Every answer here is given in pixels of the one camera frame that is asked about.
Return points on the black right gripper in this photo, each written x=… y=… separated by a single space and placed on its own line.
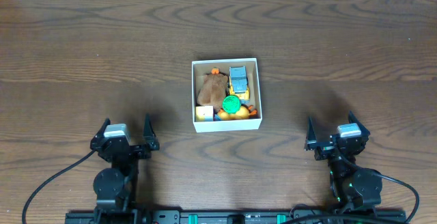
x=328 y=145

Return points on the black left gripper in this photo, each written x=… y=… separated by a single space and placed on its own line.
x=135 y=150

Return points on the white yellow cube toy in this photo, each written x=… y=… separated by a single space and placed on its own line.
x=204 y=114

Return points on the orange rubber duck toy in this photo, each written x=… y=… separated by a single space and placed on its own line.
x=244 y=113

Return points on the brown plush capybara toy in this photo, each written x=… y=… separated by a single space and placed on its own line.
x=214 y=90

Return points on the green round plastic toy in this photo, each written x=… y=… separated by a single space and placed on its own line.
x=231 y=104

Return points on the yellow grey toy truck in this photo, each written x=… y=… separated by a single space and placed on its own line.
x=238 y=84

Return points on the white cardboard box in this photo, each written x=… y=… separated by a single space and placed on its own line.
x=200 y=68

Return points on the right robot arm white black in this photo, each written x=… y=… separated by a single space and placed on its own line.
x=355 y=188

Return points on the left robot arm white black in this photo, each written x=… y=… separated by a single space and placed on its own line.
x=115 y=187

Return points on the black mounting rail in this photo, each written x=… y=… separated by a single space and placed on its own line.
x=298 y=214

